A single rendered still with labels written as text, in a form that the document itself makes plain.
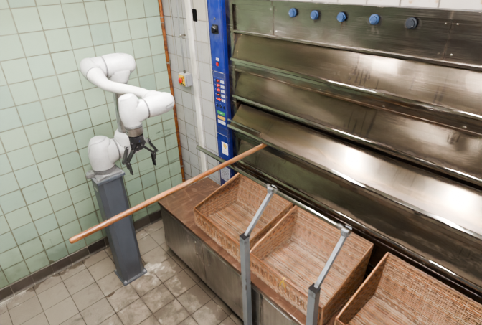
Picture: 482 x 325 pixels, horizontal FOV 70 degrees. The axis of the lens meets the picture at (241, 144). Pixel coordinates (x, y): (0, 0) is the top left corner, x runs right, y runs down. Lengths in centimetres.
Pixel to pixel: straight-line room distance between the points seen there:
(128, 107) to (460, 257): 173
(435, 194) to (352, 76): 68
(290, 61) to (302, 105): 27
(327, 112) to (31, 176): 220
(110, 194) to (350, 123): 170
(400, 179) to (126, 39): 222
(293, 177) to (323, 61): 82
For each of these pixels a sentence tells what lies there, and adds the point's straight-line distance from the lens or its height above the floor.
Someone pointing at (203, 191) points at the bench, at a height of 58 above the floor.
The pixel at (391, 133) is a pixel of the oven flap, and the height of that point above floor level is 153.
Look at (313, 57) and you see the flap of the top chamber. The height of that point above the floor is 182.
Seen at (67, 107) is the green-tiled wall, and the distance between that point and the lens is 292.
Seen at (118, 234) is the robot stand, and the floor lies 50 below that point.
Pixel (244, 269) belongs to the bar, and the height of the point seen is 72.
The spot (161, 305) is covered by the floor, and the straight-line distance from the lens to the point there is 296.
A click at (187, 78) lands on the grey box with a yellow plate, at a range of 290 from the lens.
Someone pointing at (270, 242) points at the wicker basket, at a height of 68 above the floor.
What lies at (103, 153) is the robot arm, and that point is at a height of 119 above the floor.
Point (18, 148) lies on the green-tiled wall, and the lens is 293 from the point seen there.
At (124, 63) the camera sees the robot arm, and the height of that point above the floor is 177.
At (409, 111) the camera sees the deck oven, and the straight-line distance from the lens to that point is 176.
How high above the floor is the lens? 228
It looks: 27 degrees down
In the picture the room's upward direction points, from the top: 2 degrees counter-clockwise
